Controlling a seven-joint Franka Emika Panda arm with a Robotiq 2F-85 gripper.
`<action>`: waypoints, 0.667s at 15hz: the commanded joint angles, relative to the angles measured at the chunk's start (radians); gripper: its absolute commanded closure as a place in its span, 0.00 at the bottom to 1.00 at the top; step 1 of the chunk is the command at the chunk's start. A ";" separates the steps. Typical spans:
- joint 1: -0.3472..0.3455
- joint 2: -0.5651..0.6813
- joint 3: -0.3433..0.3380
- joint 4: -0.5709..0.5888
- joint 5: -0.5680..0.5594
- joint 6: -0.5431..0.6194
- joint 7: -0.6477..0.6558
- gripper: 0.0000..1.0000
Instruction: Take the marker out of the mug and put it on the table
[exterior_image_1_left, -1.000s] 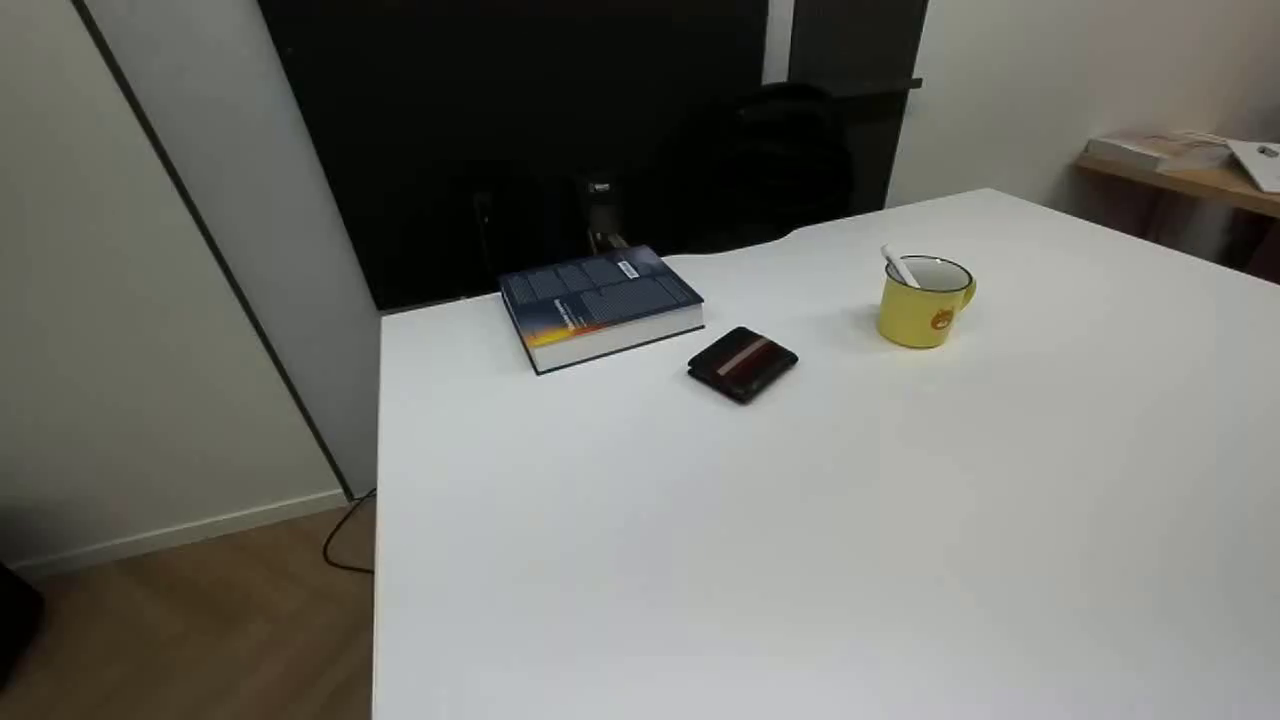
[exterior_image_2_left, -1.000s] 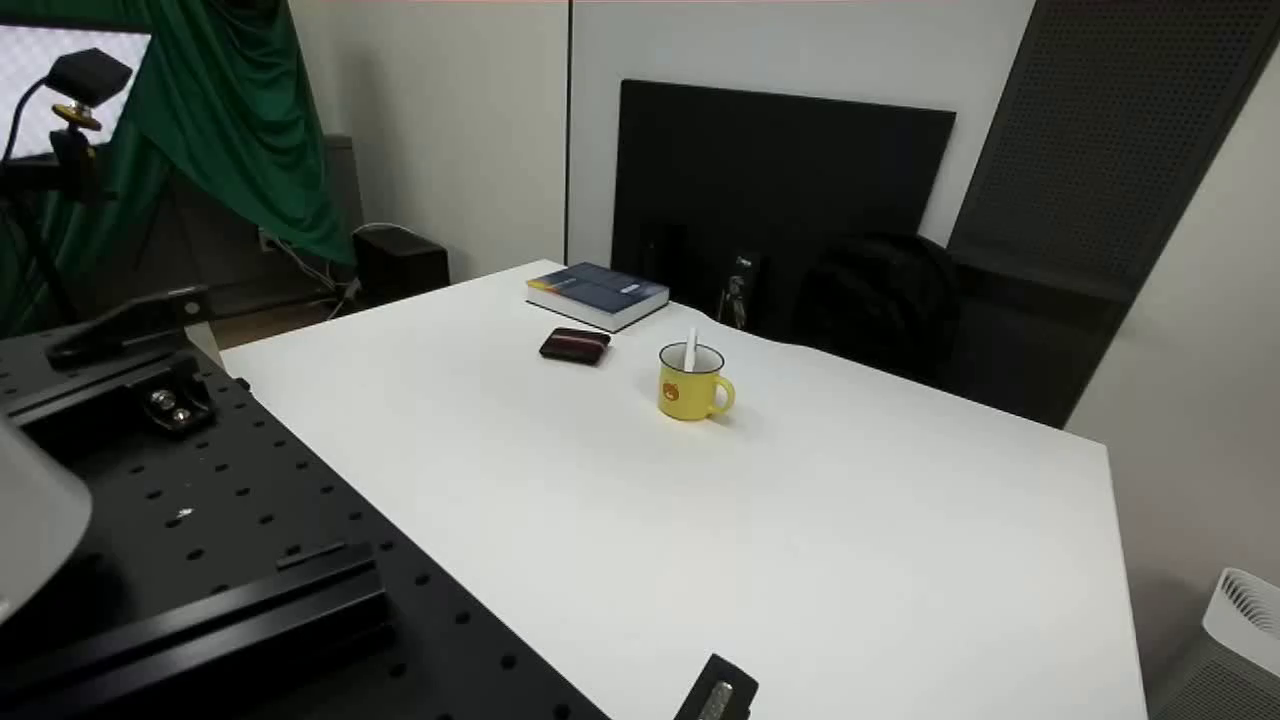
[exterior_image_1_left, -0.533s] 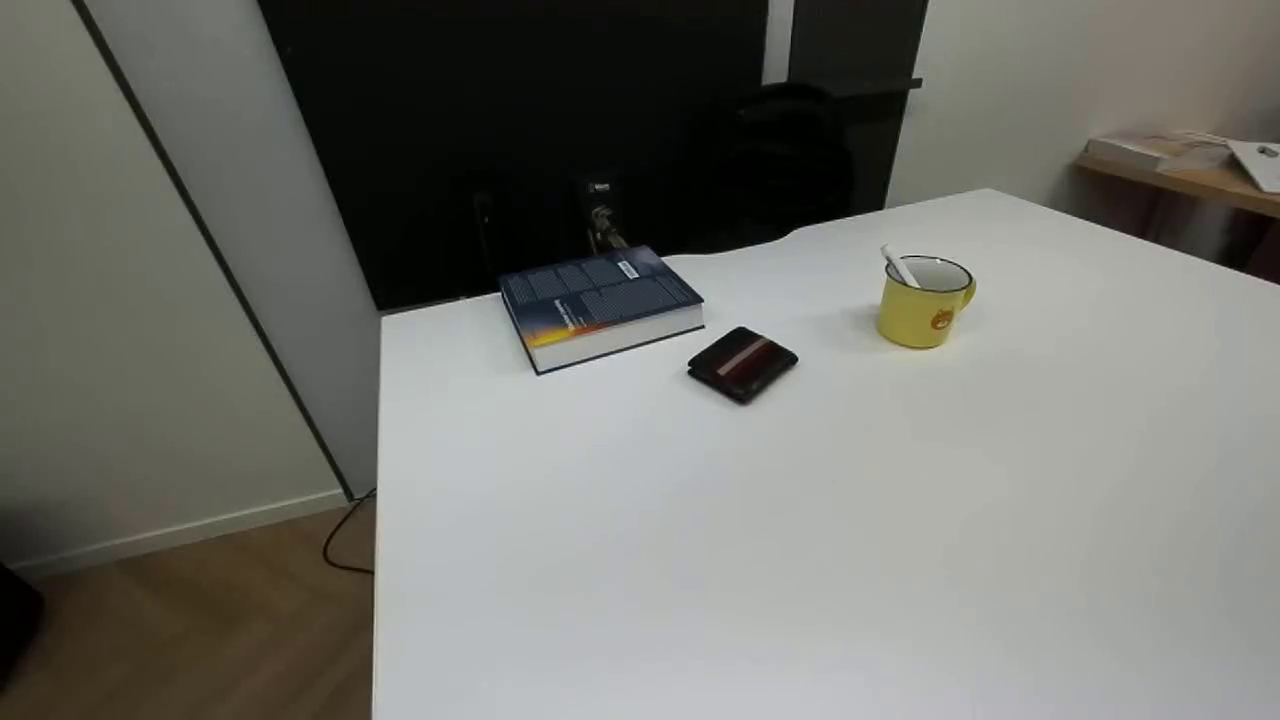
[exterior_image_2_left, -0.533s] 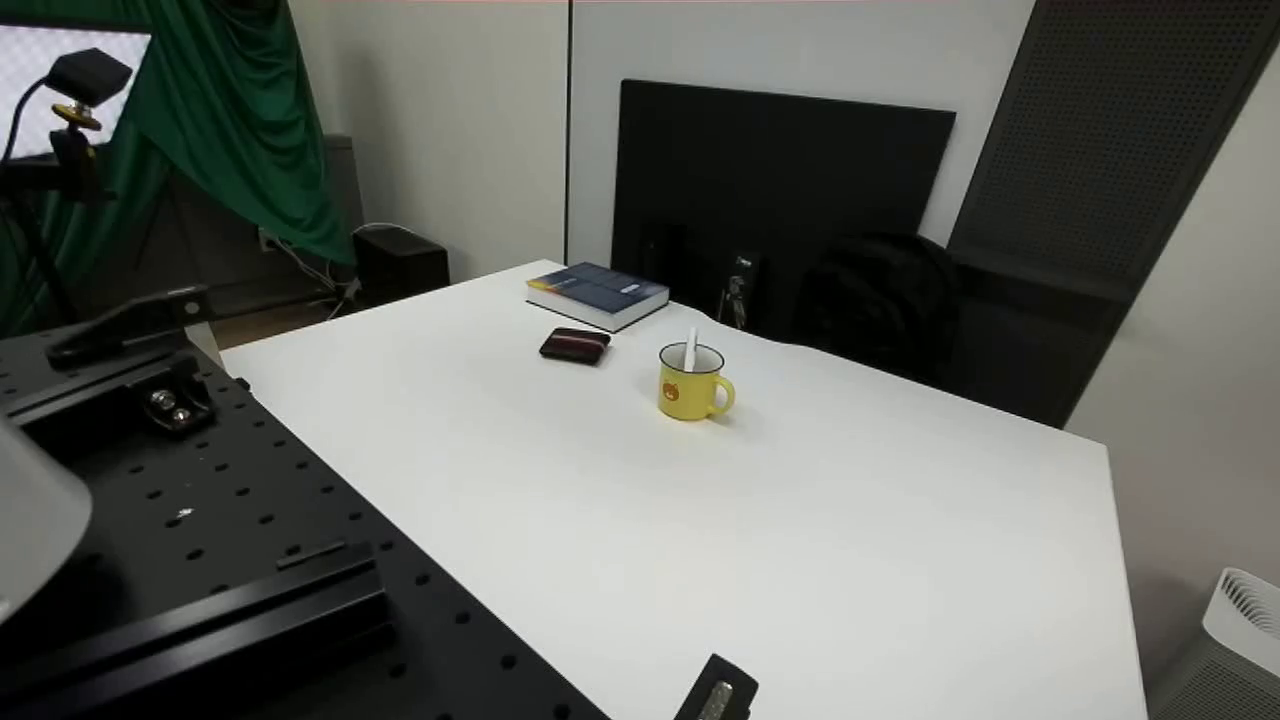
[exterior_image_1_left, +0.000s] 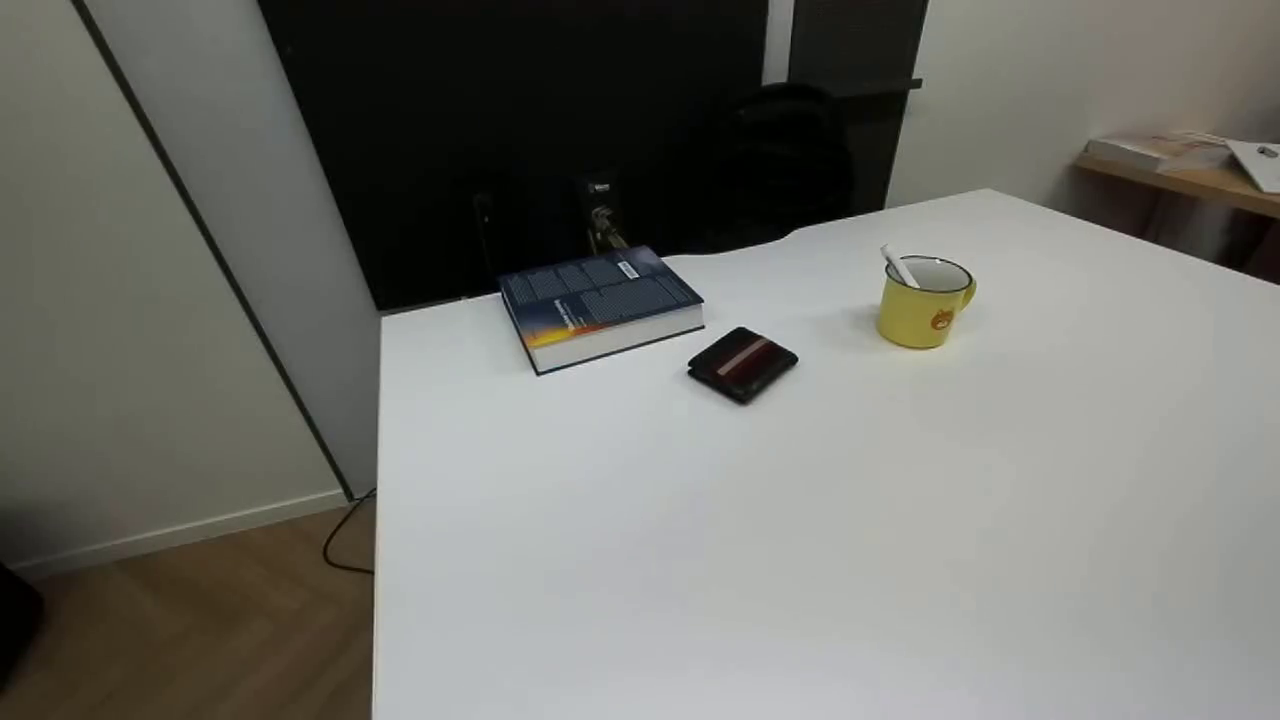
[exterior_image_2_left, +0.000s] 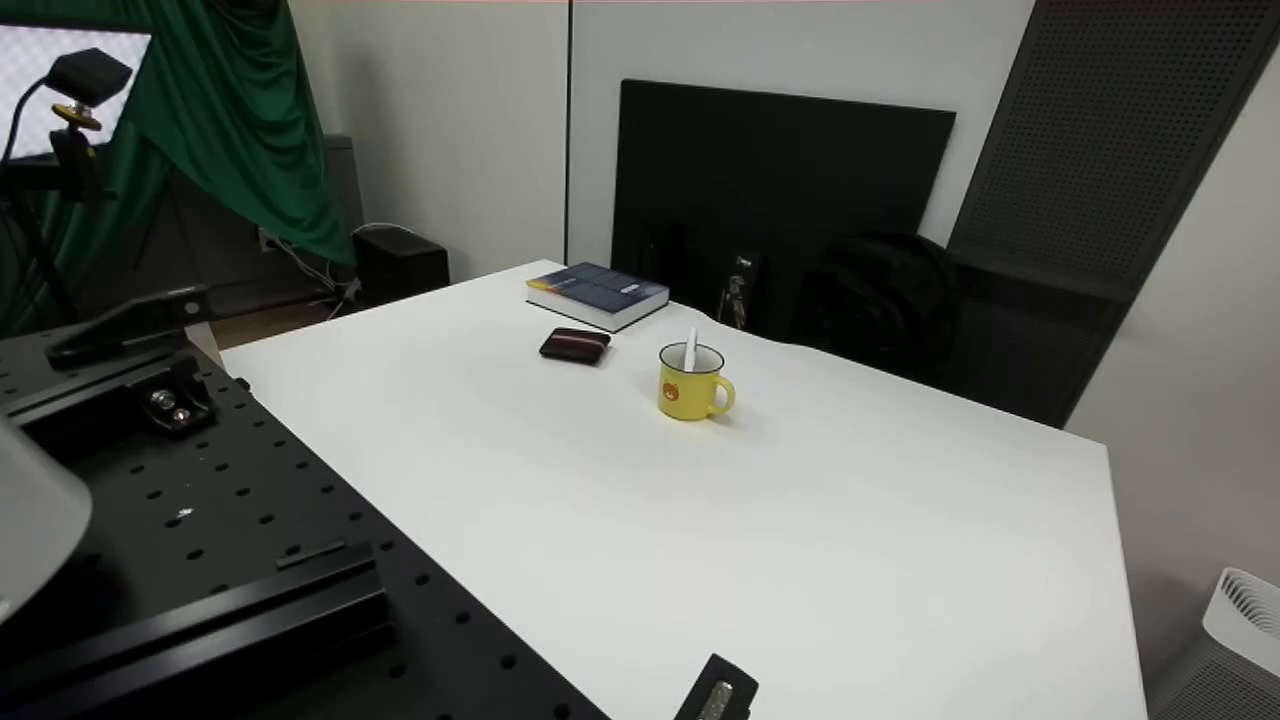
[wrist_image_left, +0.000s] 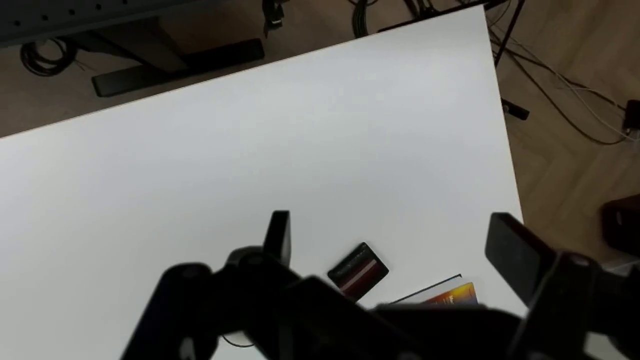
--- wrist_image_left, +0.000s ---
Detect black floor cables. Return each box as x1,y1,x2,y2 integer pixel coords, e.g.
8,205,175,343
483,0,633,148

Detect black perforated breadboard table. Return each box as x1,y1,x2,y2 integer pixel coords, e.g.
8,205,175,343
0,0,207,48

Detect coiled black cable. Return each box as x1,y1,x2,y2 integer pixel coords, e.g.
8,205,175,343
18,35,75,77

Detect dark box on floor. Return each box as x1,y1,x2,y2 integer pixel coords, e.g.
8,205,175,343
597,194,640,258

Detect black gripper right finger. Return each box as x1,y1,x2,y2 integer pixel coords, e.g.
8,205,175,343
483,210,560,310

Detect black wallet with red stripe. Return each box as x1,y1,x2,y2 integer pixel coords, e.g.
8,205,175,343
325,239,391,301

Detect black table foot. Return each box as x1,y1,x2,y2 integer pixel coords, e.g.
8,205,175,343
90,35,265,99

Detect thick blue hardcover book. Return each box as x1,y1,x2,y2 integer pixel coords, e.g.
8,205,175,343
391,272,480,308

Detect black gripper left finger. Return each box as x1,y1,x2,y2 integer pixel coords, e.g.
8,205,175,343
262,207,293,267

